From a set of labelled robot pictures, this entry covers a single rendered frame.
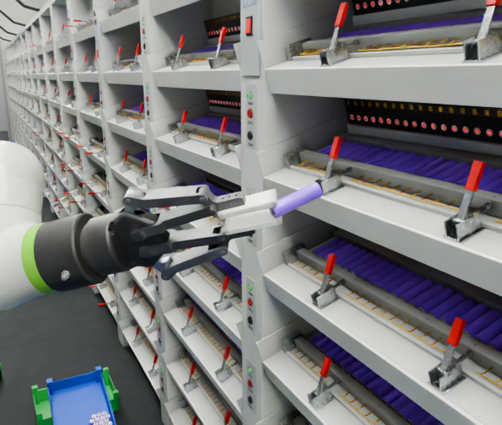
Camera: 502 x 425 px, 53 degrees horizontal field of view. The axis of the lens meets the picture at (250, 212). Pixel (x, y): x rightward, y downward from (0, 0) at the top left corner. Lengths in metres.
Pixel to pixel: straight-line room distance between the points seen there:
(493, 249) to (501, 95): 0.16
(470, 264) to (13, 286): 0.54
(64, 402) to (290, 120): 1.52
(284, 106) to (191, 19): 0.74
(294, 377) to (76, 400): 1.25
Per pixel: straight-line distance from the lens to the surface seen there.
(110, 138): 2.30
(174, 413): 1.98
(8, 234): 0.70
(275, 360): 1.11
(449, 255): 0.64
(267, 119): 0.96
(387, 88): 0.70
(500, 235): 0.64
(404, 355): 0.77
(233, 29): 1.47
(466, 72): 0.61
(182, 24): 1.64
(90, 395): 2.17
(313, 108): 1.01
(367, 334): 0.81
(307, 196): 0.59
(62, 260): 0.64
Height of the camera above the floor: 1.28
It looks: 15 degrees down
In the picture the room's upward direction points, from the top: straight up
